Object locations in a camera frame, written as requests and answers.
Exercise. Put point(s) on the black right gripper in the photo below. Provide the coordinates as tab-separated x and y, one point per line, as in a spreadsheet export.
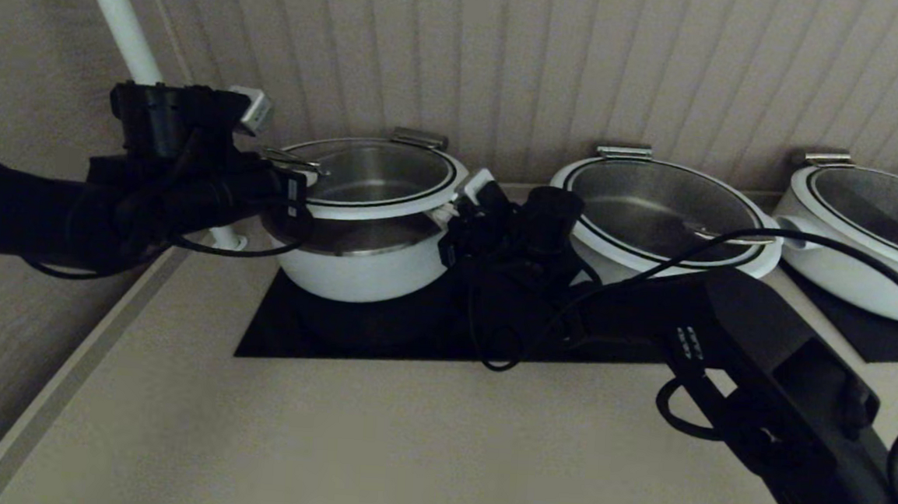
544	219

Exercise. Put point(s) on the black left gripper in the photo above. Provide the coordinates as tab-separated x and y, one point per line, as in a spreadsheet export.
168	126

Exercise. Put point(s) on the white rimmed glass lid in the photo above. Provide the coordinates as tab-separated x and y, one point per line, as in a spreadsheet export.
881	202
640	193
389	209

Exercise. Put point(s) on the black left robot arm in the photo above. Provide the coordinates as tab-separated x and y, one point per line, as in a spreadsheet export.
15	210

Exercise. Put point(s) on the white metal pole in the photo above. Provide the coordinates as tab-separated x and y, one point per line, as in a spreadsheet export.
117	13

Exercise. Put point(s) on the black glass cooktop panel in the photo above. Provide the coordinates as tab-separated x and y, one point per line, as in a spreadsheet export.
350	332
880	341

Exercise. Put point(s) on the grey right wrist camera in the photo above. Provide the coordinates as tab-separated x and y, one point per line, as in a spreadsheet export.
476	185

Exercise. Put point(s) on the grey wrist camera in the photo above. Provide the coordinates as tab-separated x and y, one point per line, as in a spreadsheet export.
476	185
251	109

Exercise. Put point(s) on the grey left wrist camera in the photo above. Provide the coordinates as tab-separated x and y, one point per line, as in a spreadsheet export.
251	109

